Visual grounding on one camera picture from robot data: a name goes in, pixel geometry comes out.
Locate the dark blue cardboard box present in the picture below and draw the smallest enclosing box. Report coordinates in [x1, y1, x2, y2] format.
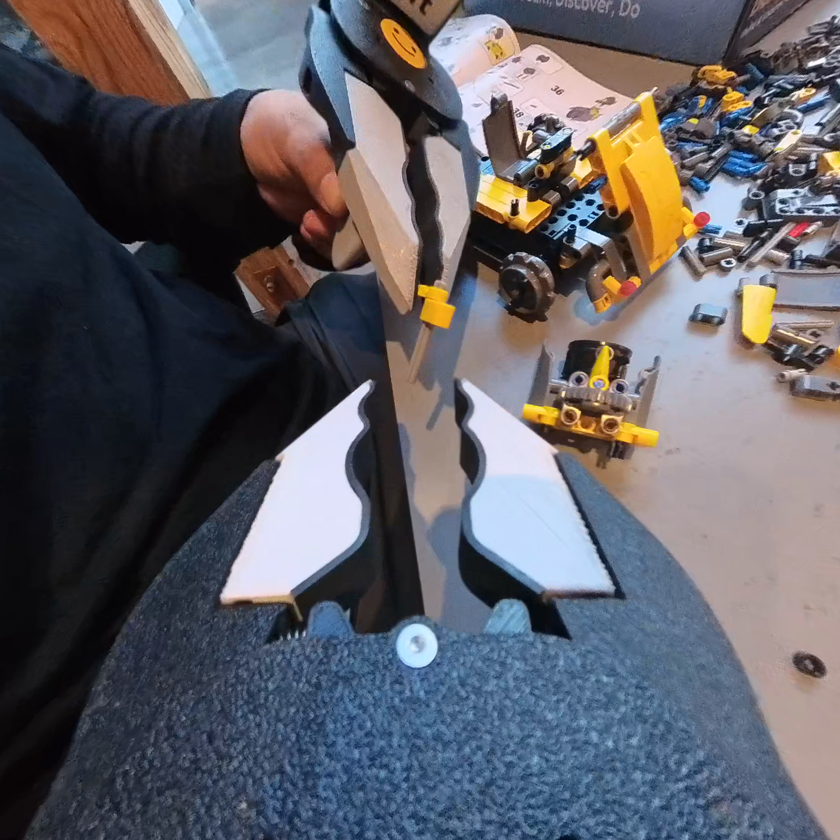
[462, 0, 815, 67]

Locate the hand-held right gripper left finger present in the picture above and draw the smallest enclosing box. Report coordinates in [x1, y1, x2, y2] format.
[220, 379, 376, 606]

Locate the instruction booklet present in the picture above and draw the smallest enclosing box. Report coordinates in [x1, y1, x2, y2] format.
[430, 16, 634, 155]

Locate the person's left forearm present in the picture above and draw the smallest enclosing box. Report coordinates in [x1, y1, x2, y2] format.
[0, 46, 296, 263]

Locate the yellow toy vehicle model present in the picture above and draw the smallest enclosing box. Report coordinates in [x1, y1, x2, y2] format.
[469, 92, 713, 322]

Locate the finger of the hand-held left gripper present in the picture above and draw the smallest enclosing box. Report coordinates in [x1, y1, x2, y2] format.
[330, 71, 424, 315]
[421, 134, 473, 293]

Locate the grey desk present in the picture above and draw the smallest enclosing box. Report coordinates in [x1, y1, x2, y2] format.
[377, 33, 840, 828]

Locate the person's left hand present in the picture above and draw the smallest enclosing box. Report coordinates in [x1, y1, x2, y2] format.
[240, 87, 361, 263]

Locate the person's dark clothing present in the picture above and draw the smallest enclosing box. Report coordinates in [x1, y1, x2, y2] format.
[0, 46, 395, 840]

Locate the toy wheel gear subassembly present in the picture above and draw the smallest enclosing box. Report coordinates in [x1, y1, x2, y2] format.
[521, 340, 662, 468]

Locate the pile of loose toy pieces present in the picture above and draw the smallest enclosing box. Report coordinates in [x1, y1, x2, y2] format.
[653, 16, 840, 403]

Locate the grey toy axle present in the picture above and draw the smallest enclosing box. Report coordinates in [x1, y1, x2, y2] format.
[407, 326, 434, 385]

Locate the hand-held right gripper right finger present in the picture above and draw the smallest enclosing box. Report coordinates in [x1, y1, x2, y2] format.
[455, 378, 618, 599]

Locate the yellow curved toy panel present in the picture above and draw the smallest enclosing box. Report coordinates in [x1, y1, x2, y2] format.
[738, 283, 778, 345]

